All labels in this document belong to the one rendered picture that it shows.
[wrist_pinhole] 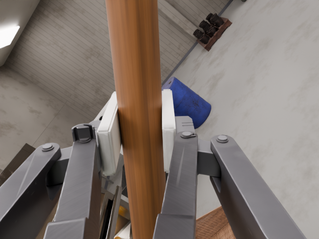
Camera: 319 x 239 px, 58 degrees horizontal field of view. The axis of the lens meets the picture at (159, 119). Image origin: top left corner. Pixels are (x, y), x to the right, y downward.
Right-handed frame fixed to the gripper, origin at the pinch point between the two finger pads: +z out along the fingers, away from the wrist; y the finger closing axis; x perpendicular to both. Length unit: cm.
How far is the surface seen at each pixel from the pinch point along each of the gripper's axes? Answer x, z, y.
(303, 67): -85, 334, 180
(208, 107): -184, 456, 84
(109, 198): -126, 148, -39
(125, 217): -143, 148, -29
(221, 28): -84, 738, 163
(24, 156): -84, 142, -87
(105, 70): -216, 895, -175
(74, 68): -205, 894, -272
